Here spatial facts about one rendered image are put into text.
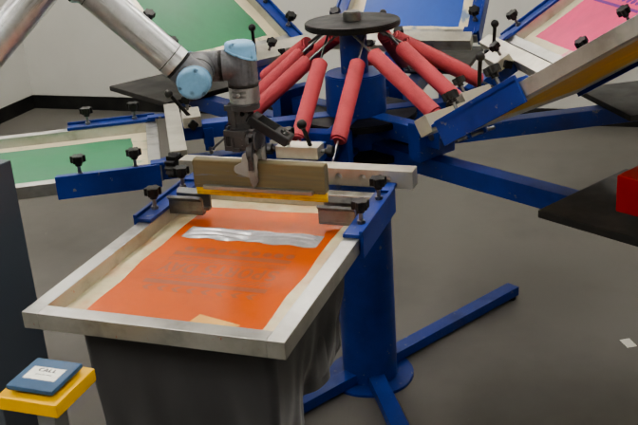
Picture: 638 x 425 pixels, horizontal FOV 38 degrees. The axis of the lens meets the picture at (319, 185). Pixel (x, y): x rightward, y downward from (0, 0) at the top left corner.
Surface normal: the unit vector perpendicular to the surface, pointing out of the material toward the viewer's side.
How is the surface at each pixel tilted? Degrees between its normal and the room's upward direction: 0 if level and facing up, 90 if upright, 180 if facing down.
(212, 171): 90
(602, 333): 0
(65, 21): 90
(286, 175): 90
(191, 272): 0
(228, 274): 0
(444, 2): 32
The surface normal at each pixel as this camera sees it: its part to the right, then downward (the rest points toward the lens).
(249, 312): -0.07, -0.94
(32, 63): -0.32, 0.35
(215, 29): 0.29, -0.68
